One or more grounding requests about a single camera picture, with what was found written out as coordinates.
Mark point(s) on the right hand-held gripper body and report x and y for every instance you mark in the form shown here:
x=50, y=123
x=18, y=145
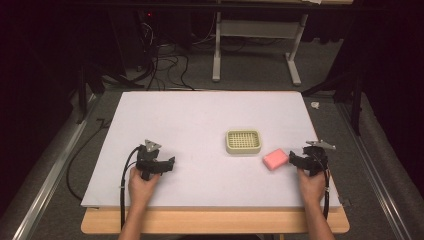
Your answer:
x=316, y=156

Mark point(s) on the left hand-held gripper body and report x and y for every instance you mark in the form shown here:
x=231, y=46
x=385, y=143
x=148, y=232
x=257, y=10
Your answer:
x=148, y=160

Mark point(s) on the pink soap bar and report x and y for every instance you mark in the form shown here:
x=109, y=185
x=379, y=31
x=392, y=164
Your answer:
x=275, y=159

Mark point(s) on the cream soap dish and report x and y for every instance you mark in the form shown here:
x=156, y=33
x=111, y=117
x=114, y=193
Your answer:
x=243, y=141

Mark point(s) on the person's right hand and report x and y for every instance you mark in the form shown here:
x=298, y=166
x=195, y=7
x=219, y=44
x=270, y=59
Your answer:
x=311, y=188

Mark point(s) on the person's left hand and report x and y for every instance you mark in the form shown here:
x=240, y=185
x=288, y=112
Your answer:
x=141, y=190

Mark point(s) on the white table mat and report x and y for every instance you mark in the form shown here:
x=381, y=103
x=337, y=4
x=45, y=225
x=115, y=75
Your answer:
x=200, y=133

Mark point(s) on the white crumpled scrap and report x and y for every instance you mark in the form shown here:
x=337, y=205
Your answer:
x=315, y=105

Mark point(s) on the black metal stand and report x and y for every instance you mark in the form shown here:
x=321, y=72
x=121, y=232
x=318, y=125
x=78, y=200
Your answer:
x=356, y=100
x=82, y=93

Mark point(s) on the wooden table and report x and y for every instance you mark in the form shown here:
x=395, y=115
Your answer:
x=216, y=221

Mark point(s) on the aluminium floor rail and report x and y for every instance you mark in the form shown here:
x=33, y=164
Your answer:
x=373, y=173
x=50, y=180

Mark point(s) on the white metal desk frame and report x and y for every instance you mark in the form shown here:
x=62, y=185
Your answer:
x=256, y=28

